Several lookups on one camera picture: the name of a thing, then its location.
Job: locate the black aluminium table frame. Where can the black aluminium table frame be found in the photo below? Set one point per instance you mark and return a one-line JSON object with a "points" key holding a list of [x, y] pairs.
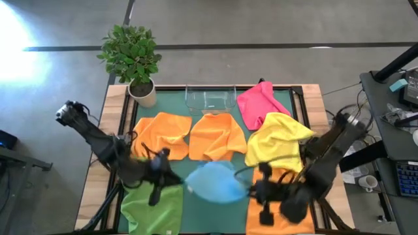
{"points": [[298, 90]]}

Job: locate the small light blue box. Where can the small light blue box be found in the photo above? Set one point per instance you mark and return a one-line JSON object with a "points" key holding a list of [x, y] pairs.
{"points": [[398, 85]]}

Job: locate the black elongated tool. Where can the black elongated tool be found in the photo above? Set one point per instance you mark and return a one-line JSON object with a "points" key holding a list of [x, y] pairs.
{"points": [[406, 120]]}

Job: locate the black diagonal pole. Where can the black diagonal pole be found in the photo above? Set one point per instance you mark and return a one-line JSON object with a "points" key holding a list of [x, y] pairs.
{"points": [[396, 63]]}

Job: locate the orange microfiber towel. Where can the orange microfiber towel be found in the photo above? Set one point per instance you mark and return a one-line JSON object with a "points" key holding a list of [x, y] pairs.
{"points": [[166, 134], [215, 137], [253, 225]]}

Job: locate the black screen device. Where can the black screen device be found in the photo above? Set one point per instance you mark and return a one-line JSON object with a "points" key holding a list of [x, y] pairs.
{"points": [[411, 91]]}

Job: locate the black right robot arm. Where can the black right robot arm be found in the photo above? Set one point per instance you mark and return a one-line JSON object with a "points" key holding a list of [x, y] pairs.
{"points": [[326, 153]]}

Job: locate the clear plastic bin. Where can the clear plastic bin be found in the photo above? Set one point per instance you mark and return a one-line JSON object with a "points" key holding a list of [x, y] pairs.
{"points": [[196, 98]]}

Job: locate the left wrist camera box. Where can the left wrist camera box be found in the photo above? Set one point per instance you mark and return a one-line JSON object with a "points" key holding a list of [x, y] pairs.
{"points": [[156, 197]]}

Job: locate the black flat bar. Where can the black flat bar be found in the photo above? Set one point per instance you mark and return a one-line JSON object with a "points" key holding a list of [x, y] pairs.
{"points": [[365, 156]]}

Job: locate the white mug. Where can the white mug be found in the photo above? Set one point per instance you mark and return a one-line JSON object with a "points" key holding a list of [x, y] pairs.
{"points": [[367, 182]]}

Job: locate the crumpled clear plastic wrap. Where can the crumpled clear plastic wrap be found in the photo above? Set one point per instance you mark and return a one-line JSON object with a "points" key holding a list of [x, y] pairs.
{"points": [[393, 114]]}

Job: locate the teal table mat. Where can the teal table mat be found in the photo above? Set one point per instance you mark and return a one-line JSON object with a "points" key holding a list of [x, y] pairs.
{"points": [[212, 218]]}

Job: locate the dark grey side desk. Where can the dark grey side desk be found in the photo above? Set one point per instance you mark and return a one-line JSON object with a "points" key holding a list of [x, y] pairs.
{"points": [[379, 98]]}

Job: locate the yellow microfiber towel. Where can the yellow microfiber towel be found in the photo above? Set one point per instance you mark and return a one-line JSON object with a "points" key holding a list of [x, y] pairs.
{"points": [[277, 140]]}

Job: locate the potted green leafy plant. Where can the potted green leafy plant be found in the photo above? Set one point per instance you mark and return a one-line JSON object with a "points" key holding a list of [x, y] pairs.
{"points": [[130, 55]]}

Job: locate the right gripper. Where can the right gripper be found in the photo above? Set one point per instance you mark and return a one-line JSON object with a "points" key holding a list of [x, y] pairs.
{"points": [[269, 192]]}

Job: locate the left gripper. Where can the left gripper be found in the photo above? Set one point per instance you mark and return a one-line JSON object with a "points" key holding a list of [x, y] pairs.
{"points": [[160, 169]]}

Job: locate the small grey caster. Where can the small grey caster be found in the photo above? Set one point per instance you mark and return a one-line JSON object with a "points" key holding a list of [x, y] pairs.
{"points": [[382, 218]]}

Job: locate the green microfiber towel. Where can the green microfiber towel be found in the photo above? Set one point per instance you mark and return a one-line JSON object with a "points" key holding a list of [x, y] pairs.
{"points": [[147, 215]]}

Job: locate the backlit black keyboard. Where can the backlit black keyboard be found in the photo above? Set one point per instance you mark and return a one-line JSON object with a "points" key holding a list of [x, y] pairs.
{"points": [[408, 179]]}

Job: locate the white round object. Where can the white round object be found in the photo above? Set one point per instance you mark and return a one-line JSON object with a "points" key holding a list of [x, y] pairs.
{"points": [[416, 137]]}

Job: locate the small black clamp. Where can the small black clamp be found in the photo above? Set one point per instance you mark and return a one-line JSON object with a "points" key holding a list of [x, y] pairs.
{"points": [[261, 80]]}

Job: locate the clear plastic bag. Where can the clear plastic bag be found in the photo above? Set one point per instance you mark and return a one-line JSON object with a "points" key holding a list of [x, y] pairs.
{"points": [[351, 178]]}

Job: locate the black device with blue light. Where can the black device with blue light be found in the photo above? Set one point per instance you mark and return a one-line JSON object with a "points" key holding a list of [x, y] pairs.
{"points": [[8, 140]]}

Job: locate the black diagonal frame strut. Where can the black diagonal frame strut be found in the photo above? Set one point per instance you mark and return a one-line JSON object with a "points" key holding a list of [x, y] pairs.
{"points": [[101, 210], [336, 218]]}

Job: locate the blue microfiber towel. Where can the blue microfiber towel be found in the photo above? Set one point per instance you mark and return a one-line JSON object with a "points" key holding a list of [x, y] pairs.
{"points": [[215, 182]]}

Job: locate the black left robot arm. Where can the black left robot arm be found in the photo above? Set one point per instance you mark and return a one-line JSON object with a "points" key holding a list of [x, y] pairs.
{"points": [[98, 140]]}

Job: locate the dark grey metal stand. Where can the dark grey metal stand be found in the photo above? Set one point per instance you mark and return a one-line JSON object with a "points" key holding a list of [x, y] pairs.
{"points": [[26, 161]]}

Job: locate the pink microfiber towel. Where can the pink microfiber towel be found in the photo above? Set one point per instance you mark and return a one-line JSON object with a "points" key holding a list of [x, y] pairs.
{"points": [[258, 104]]}

